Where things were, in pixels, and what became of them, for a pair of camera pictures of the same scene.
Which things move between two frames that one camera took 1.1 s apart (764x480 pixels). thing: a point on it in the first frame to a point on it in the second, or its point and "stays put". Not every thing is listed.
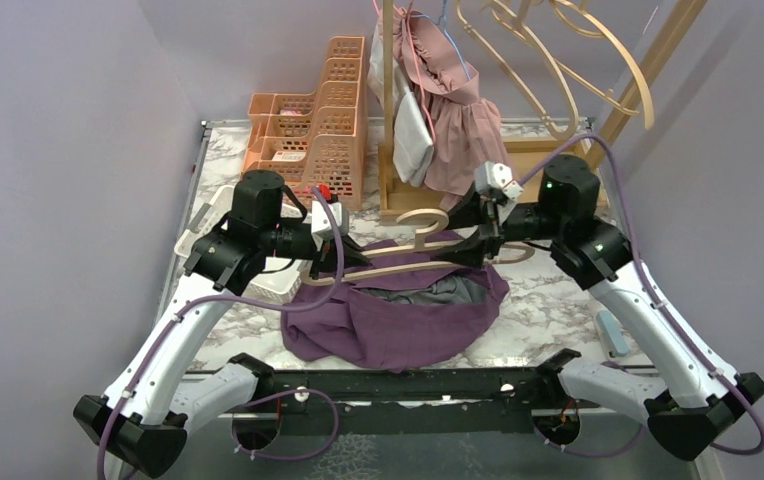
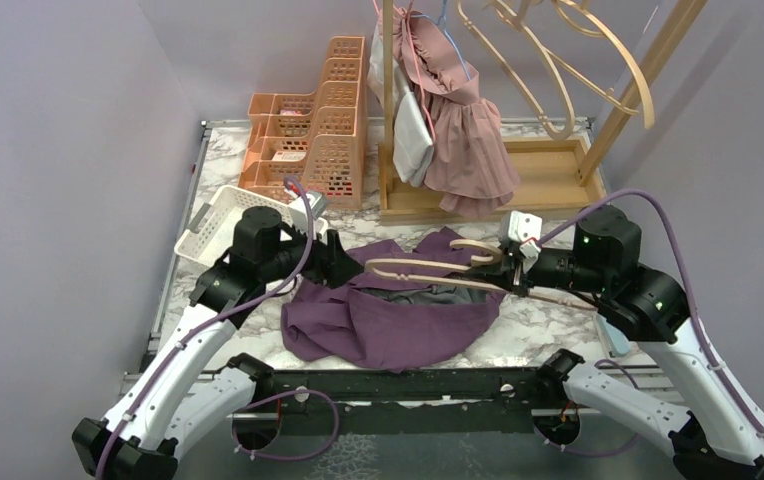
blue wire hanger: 433,20 stays put
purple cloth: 392,321 stays put
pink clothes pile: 467,130 stays put
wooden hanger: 519,255 to 495,258
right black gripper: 471,212 to 513,275
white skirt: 413,145 stays put
